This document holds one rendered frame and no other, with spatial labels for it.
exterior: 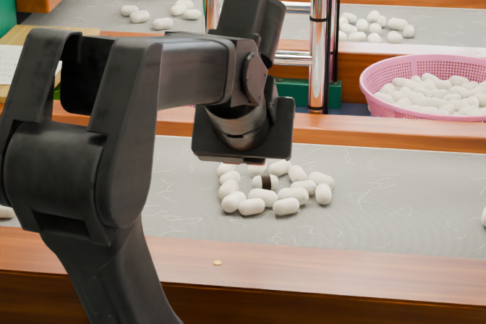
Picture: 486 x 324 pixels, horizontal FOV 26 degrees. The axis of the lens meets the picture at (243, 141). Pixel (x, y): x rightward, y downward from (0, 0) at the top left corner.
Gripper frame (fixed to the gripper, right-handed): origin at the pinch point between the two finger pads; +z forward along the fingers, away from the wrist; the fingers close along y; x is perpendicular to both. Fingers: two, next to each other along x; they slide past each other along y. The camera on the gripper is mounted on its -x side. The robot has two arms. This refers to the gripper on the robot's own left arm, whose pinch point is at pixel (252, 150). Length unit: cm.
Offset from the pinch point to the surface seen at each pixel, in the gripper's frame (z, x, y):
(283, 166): 19.3, -3.6, -1.8
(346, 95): 56, -27, -8
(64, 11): 71, -46, 47
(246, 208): 10.6, 4.2, 1.3
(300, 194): 12.9, 1.5, -4.8
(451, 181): 21.5, -3.6, -23.3
